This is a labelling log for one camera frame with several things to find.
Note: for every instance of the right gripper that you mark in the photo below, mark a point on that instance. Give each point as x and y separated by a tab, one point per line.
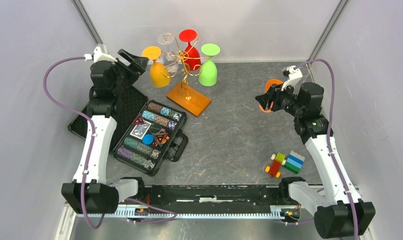
274	94

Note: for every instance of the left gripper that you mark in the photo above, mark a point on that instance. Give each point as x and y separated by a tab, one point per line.
138	63

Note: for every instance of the yellow wine glass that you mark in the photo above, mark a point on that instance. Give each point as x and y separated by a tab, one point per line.
159	75

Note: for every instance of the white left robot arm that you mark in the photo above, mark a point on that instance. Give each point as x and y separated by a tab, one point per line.
89	193

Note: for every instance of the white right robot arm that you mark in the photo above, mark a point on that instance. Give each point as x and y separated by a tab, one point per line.
340	211

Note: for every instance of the red wine glass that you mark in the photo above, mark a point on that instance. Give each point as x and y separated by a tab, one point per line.
192	56

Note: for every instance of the green wine glass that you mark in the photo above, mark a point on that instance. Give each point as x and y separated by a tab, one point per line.
209	72

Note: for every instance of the red toy brick car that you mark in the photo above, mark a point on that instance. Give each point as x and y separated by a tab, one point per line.
278	160

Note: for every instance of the black poker chip case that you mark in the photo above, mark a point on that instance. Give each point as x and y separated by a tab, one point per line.
145	134

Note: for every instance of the blue white toy block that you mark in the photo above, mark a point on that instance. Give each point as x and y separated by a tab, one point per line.
294	162

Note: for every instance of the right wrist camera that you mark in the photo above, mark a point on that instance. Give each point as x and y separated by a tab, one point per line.
292	75

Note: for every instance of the gold wire glass rack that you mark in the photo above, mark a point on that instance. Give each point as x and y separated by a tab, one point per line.
182	94

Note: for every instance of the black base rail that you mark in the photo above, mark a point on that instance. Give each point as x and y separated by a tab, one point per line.
224	202

